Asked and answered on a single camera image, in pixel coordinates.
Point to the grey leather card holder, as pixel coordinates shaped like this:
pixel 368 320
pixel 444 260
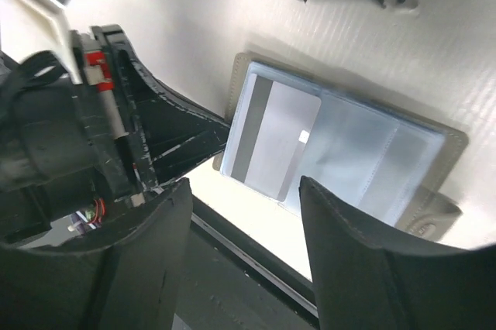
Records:
pixel 383 160

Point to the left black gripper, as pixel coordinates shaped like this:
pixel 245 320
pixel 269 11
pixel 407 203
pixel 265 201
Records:
pixel 67 146

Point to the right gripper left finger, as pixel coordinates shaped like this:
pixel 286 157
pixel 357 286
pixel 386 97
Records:
pixel 124 275

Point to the white magnetic stripe card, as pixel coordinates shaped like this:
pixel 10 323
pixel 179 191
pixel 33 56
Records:
pixel 276 128

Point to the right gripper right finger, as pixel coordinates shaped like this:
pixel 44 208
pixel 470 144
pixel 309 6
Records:
pixel 369 275

